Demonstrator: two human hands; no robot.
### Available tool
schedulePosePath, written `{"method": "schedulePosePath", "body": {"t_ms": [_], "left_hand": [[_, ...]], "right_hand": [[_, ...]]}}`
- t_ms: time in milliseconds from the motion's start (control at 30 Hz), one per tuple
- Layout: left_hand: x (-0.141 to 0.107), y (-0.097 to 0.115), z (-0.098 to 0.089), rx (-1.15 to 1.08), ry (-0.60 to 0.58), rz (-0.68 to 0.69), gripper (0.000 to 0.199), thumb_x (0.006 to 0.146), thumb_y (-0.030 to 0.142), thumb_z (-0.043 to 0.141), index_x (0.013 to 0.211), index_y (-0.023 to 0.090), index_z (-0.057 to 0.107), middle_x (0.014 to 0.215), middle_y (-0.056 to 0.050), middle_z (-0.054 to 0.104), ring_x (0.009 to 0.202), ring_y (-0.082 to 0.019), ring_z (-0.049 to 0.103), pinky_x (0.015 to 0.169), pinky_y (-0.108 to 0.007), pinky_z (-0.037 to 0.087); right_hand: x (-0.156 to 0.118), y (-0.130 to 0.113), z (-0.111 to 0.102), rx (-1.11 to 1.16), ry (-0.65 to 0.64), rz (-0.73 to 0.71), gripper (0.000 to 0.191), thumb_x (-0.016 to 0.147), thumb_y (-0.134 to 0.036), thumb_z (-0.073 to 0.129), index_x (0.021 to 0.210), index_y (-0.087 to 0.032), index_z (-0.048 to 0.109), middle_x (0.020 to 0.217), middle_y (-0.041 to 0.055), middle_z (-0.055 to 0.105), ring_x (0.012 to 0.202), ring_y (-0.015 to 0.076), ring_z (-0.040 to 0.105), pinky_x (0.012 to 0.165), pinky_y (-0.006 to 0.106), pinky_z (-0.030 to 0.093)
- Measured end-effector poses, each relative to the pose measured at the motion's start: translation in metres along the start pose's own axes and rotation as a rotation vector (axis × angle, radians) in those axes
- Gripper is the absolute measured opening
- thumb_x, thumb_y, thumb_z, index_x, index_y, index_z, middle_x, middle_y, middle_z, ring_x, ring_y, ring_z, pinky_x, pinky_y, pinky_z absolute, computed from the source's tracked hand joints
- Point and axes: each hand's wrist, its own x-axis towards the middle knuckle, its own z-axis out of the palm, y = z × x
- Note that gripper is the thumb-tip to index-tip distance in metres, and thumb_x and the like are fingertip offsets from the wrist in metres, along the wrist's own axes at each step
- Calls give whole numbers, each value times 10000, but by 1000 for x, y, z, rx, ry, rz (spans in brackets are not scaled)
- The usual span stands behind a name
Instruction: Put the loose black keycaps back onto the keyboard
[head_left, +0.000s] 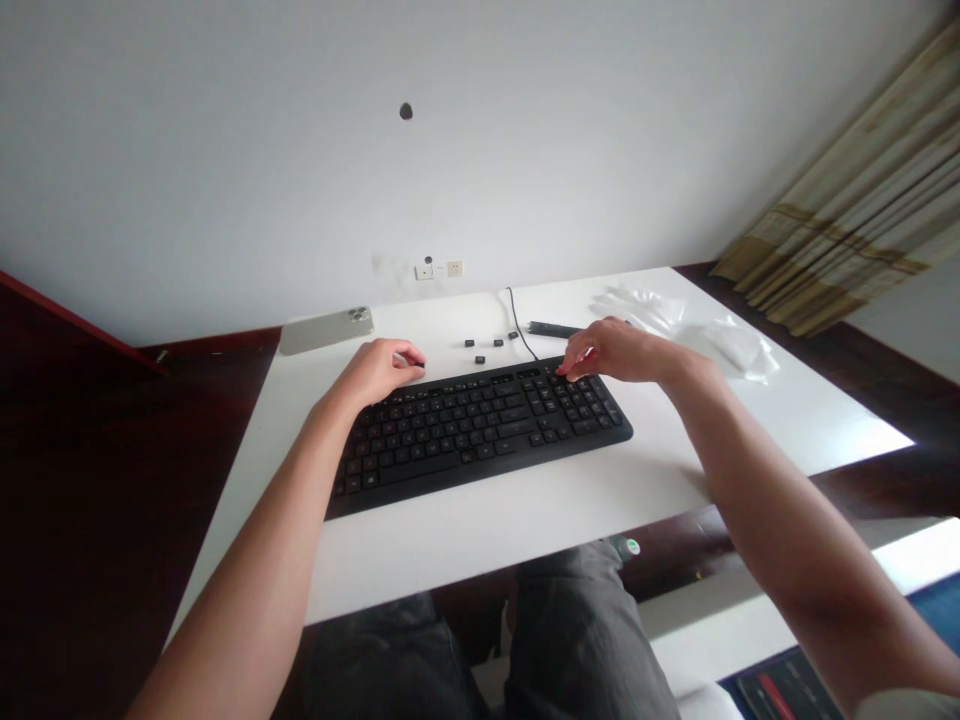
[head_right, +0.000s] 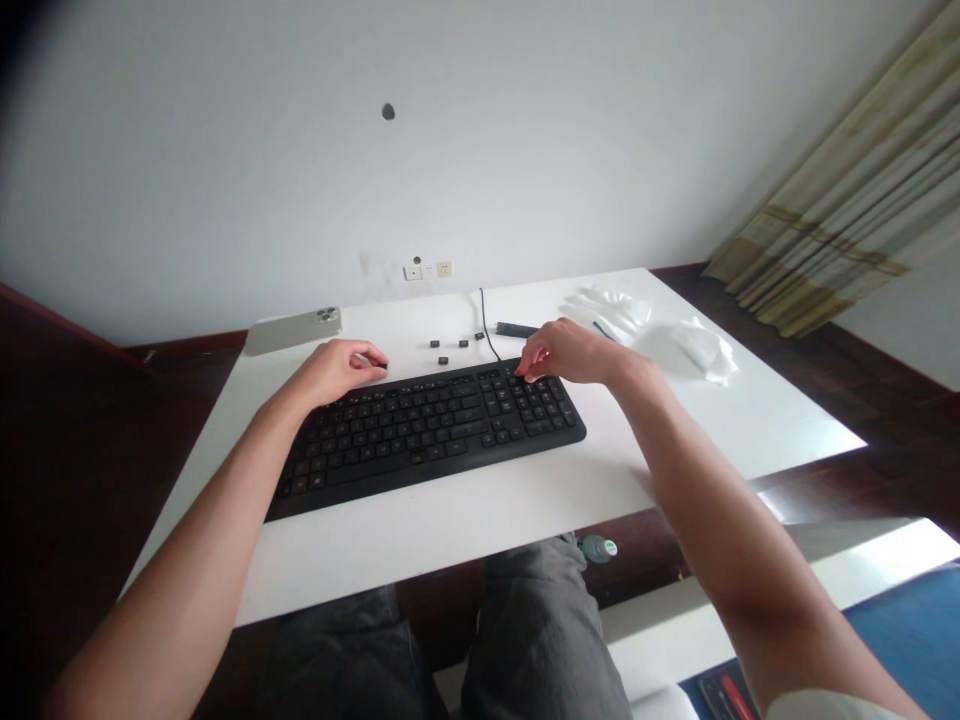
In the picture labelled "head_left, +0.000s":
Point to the silver smartphone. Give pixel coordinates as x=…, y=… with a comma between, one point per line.
x=328, y=331

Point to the person's legs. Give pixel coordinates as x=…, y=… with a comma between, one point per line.
x=570, y=637

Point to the person's left hand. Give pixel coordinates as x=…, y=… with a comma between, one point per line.
x=381, y=371

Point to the clear plastic bag with white pad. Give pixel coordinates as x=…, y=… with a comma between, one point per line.
x=739, y=351

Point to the dark red wooden furniture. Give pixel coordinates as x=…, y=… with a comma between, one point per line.
x=67, y=322

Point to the person's left fingers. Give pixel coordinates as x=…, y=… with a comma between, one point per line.
x=409, y=354

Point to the black ribbed bar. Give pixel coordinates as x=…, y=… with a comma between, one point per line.
x=553, y=328

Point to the black computer keyboard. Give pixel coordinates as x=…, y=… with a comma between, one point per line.
x=457, y=442

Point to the beige striped curtain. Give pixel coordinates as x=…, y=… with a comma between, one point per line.
x=862, y=202

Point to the white bench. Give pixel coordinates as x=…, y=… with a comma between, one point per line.
x=750, y=607

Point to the bottle with green label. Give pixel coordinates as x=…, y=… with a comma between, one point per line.
x=628, y=547

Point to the white wall sockets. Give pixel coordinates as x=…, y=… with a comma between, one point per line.
x=440, y=269

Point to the person's right hand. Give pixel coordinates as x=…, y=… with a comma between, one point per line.
x=626, y=351

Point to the blue cloth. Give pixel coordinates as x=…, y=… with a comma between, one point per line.
x=937, y=615

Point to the person's right fingers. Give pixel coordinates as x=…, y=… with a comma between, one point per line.
x=576, y=361

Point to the clear crumpled plastic bag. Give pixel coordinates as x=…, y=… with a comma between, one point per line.
x=641, y=306

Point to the dark tool case with red tool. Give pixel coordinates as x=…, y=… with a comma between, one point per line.
x=787, y=686

